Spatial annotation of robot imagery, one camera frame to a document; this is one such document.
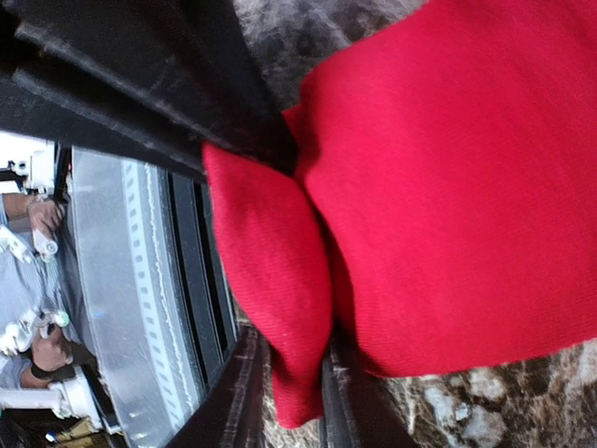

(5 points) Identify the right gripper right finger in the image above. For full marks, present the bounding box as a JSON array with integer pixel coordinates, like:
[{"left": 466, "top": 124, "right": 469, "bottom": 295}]
[{"left": 319, "top": 326, "right": 417, "bottom": 448}]

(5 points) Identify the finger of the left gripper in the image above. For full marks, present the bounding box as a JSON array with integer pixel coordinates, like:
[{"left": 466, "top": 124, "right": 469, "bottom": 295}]
[{"left": 1, "top": 0, "right": 298, "bottom": 180}]

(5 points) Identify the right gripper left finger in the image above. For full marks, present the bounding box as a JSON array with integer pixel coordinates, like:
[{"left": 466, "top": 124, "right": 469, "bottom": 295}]
[{"left": 167, "top": 326, "right": 265, "bottom": 448}]

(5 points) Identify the red santa sock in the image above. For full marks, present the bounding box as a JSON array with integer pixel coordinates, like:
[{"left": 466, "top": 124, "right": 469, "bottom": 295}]
[{"left": 203, "top": 1, "right": 596, "bottom": 428}]

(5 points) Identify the seated operator in striped shirt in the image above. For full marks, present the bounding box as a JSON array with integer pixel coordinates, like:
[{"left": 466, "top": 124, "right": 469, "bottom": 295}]
[{"left": 1, "top": 193, "right": 95, "bottom": 389}]

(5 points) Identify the white slotted cable duct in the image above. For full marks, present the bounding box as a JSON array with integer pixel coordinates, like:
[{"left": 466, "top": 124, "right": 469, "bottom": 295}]
[{"left": 122, "top": 161, "right": 198, "bottom": 429}]

